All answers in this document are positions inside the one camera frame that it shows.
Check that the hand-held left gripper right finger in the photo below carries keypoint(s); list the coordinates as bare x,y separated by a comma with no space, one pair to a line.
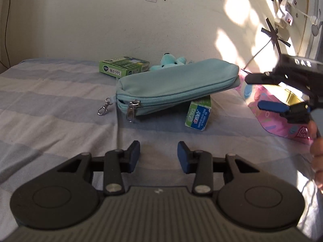
182,156

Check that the white wall plug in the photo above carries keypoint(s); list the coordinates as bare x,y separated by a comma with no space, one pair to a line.
316,25

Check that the teal plush toy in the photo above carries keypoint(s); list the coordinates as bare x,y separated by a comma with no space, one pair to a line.
167,61

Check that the pink biscuit tin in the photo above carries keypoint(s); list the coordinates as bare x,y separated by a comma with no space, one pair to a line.
270,116

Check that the white power strip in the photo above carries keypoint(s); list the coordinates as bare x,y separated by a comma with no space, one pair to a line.
287,5
284,20

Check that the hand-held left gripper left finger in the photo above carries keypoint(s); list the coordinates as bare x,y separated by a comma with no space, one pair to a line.
135,153

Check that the green medicine box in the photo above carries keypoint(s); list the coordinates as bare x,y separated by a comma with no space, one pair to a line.
121,65

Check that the small green white carton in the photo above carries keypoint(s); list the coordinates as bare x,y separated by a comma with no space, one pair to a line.
198,113

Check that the light blue zip pouch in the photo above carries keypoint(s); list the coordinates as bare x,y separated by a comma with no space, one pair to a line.
176,85

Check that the person's right hand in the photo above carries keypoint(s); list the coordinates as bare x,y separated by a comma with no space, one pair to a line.
317,156

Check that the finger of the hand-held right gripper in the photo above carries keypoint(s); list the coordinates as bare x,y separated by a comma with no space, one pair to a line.
271,105
262,78

